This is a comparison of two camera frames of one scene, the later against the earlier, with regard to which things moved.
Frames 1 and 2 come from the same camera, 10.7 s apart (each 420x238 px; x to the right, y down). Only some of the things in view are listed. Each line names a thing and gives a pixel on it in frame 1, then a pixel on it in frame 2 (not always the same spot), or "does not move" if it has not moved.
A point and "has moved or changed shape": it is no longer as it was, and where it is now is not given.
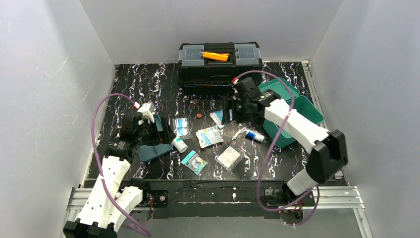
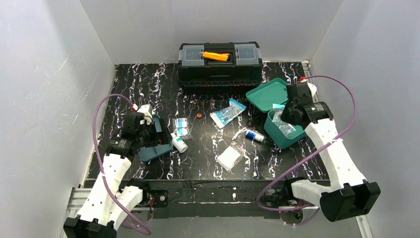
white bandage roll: (254, 136) does not move
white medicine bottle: (180, 145) does not move
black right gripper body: (232, 107) -> (288, 112)
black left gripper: (157, 130) does not move
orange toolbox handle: (220, 56) does not move
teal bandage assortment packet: (194, 162) has moved or changed shape
